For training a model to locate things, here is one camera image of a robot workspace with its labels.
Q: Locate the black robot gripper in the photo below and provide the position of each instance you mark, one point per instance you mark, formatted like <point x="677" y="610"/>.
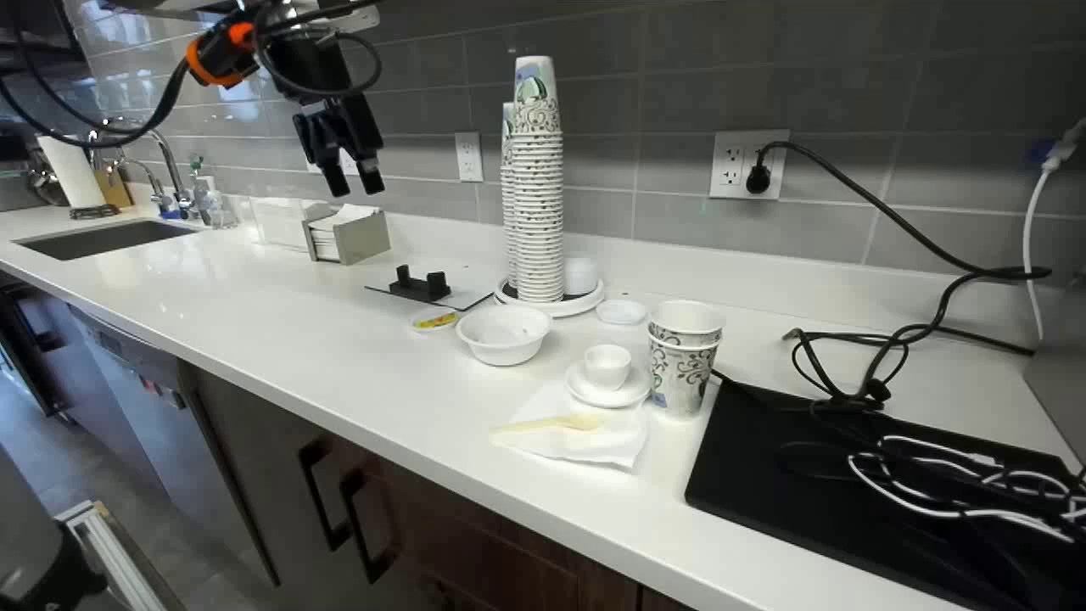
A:
<point x="315" y="65"/>

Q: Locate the white plastic bowl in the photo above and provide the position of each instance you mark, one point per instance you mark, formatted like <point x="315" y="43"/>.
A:
<point x="503" y="335"/>

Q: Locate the small white cup behind bowl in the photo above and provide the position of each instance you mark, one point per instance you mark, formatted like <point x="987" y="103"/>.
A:
<point x="623" y="317"/>

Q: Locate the grey napkin holder box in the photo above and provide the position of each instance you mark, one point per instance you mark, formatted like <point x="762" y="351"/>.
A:
<point x="348" y="237"/>

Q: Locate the soap dispenser bottle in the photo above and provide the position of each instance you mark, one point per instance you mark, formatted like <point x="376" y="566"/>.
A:
<point x="205" y="195"/>

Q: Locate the chrome faucet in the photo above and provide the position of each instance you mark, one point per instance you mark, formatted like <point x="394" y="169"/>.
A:
<point x="183" y="195"/>

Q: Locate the black small stand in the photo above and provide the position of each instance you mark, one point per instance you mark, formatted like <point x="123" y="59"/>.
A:
<point x="426" y="289"/>

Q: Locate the tall stack of paper cups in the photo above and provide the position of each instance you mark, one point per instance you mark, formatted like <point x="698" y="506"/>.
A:
<point x="534" y="178"/>

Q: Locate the yellow utensil on counter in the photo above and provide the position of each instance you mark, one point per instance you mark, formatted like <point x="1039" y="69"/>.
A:
<point x="440" y="322"/>

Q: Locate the white plate under cups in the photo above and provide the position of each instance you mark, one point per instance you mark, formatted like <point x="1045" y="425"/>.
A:
<point x="566" y="308"/>

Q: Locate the small white cup on lid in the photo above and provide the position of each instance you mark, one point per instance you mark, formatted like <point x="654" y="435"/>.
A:
<point x="610" y="379"/>

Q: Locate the white paper napkin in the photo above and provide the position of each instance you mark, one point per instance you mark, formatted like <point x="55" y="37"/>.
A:
<point x="616" y="443"/>

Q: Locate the cream plastic spoon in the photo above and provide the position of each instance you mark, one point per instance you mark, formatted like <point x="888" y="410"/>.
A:
<point x="568" y="424"/>

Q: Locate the patterned paper cup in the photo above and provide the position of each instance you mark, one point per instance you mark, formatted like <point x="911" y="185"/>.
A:
<point x="683" y="340"/>

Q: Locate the black induction cooktop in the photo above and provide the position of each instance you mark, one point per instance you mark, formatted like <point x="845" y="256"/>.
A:
<point x="959" y="516"/>

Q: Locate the white light switch plate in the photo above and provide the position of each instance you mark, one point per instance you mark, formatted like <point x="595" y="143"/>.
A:
<point x="471" y="158"/>

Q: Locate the brown cabinet door with handles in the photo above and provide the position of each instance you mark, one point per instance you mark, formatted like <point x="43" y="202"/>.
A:
<point x="350" y="532"/>

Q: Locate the white wall outlet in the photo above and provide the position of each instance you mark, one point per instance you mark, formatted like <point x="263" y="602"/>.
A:
<point x="735" y="153"/>

